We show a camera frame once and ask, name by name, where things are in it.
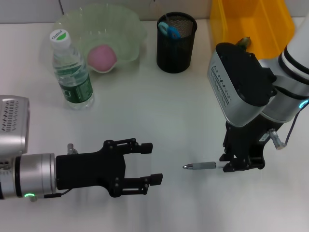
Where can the blue capped scissors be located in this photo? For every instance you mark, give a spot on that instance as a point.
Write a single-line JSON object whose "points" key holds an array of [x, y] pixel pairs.
{"points": [[173, 32]]}

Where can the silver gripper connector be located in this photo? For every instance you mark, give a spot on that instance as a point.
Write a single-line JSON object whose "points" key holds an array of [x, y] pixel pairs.
{"points": [[276, 139], [71, 148]]}

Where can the translucent green fruit plate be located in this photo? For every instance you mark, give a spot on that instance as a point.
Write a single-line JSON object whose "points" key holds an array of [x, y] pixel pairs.
{"points": [[116, 31]]}

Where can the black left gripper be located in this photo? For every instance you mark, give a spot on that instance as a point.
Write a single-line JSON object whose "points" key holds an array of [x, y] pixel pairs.
{"points": [[89, 169]]}

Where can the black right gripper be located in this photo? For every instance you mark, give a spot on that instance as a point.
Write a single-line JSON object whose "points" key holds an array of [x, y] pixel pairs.
{"points": [[248, 142]]}

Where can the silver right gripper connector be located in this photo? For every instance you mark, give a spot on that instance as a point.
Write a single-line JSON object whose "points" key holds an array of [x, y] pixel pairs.
{"points": [[276, 139]]}

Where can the clear green-label water bottle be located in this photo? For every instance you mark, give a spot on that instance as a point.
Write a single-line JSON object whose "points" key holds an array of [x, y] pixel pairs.
{"points": [[74, 91]]}

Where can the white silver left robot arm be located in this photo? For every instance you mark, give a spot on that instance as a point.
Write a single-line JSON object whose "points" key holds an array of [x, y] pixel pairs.
{"points": [[31, 174]]}

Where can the pink peach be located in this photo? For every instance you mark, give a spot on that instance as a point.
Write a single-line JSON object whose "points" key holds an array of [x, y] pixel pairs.
{"points": [[101, 58]]}

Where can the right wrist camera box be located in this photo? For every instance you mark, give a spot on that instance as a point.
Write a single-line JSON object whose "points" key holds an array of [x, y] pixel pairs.
{"points": [[236, 91]]}

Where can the black mesh pen holder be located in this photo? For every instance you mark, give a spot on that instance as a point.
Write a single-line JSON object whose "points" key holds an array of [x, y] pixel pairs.
{"points": [[173, 58]]}

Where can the yellow plastic bin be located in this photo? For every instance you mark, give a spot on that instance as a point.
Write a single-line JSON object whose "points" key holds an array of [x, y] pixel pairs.
{"points": [[251, 24]]}

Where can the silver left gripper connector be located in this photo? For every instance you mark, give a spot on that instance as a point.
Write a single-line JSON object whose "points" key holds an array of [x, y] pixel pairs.
{"points": [[71, 148]]}

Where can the green plastic wrapper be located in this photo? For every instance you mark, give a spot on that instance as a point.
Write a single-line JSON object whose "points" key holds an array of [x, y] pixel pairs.
{"points": [[243, 41]]}

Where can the clear grey pen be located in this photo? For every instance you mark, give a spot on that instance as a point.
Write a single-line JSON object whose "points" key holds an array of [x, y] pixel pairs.
{"points": [[202, 165]]}

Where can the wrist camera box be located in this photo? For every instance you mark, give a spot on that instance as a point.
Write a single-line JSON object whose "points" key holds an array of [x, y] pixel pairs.
{"points": [[236, 91], [12, 130]]}

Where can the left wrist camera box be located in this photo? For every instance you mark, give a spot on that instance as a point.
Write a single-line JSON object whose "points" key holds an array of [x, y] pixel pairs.
{"points": [[12, 130]]}

